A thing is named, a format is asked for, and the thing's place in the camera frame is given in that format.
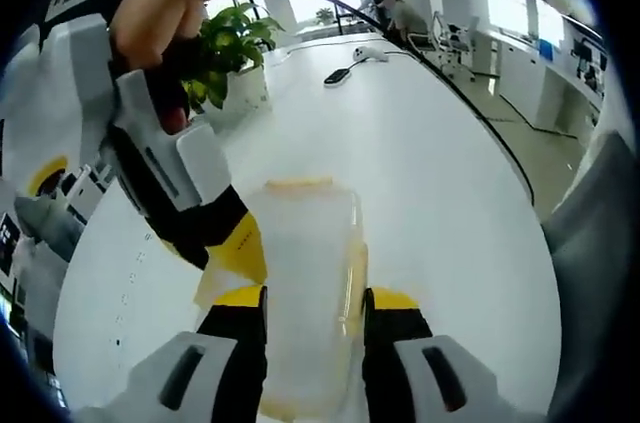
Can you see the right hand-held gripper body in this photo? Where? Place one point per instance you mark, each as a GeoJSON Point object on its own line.
{"type": "Point", "coordinates": [55, 88]}

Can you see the white plant pot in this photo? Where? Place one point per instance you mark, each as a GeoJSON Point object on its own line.
{"type": "Point", "coordinates": [245, 93]}

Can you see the green potted plant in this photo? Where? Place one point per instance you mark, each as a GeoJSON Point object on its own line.
{"type": "Point", "coordinates": [235, 43]}

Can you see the person's right hand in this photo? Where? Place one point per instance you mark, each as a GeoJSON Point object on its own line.
{"type": "Point", "coordinates": [150, 23]}

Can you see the clear plastic bag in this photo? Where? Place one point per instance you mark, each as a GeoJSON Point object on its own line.
{"type": "Point", "coordinates": [305, 268]}

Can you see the white counter cabinets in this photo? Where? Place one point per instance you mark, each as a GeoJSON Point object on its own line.
{"type": "Point", "coordinates": [540, 83]}

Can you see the white office chair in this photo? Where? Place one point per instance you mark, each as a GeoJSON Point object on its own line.
{"type": "Point", "coordinates": [452, 43]}

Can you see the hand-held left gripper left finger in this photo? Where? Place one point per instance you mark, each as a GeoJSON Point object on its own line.
{"type": "Point", "coordinates": [225, 368]}

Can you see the black flat device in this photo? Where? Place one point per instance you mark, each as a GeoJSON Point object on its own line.
{"type": "Point", "coordinates": [337, 76]}

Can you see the white controller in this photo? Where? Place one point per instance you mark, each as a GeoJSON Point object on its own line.
{"type": "Point", "coordinates": [367, 53]}

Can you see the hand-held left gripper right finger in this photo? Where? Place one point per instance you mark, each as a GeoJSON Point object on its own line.
{"type": "Point", "coordinates": [395, 373]}

